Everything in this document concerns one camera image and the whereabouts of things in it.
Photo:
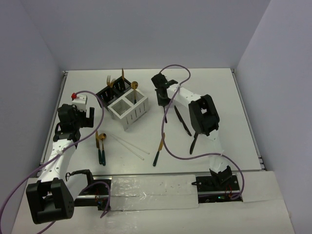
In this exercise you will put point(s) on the white utensil caddy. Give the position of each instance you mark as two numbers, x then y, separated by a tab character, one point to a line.
125	111

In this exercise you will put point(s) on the white chopstick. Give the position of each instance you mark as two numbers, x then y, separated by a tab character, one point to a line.
131	144
139	156

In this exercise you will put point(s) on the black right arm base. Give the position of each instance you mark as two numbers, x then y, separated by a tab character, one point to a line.
215	188

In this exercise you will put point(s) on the black knife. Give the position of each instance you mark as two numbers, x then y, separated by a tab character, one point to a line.
182	121
193	143

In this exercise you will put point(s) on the black knife lower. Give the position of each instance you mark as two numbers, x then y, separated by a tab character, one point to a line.
193	143

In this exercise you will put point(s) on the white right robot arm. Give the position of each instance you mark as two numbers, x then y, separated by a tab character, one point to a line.
204	121

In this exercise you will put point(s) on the gold fork green handle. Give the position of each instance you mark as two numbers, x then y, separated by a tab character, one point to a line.
108	81
112	82

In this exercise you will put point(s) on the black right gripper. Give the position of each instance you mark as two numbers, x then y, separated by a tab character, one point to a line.
162	103

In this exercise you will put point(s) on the aluminium table rail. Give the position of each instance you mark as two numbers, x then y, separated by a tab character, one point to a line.
46	146

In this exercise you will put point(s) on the black knife upper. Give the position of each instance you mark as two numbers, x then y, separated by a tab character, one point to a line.
182	121

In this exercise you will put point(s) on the white chopstick lower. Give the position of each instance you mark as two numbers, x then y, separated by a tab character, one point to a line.
139	156

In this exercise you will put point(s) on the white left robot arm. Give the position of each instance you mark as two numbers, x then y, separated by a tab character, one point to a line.
52	197

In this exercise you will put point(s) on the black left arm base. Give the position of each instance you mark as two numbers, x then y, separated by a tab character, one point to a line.
87	191

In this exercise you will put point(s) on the gold spoon green handle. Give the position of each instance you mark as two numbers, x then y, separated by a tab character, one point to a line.
134	86
102	137

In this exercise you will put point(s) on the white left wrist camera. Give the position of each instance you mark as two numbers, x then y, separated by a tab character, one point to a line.
80	101

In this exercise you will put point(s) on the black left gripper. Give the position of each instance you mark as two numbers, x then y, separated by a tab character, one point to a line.
87	122

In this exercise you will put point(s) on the black utensil caddy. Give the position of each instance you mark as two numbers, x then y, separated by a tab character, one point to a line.
108	95

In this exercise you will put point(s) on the white chopstick upper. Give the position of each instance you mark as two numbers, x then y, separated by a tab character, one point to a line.
131	144

